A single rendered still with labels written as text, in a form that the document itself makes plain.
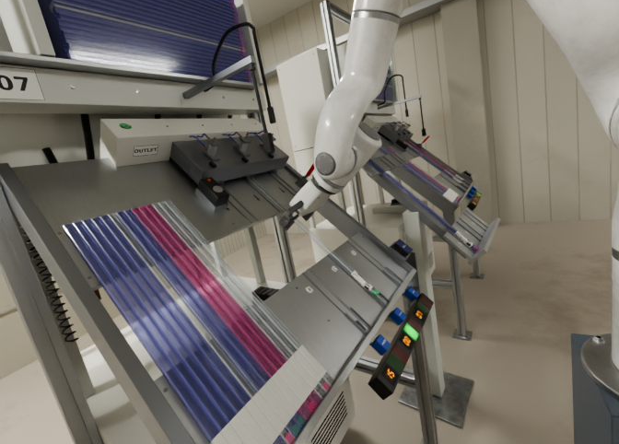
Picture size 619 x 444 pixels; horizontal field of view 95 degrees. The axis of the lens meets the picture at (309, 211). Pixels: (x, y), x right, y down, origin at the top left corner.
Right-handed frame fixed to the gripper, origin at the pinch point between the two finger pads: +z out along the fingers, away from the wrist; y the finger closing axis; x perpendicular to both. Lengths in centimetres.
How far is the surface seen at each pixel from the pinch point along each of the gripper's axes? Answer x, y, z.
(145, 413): 16, 49, 0
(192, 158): -26.2, 16.4, -0.6
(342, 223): 7.5, -19.0, 1.6
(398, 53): -120, -294, -24
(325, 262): 14.6, 3.7, -1.7
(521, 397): 104, -61, 19
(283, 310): 17.1, 23.1, -2.1
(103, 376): -2, 41, 57
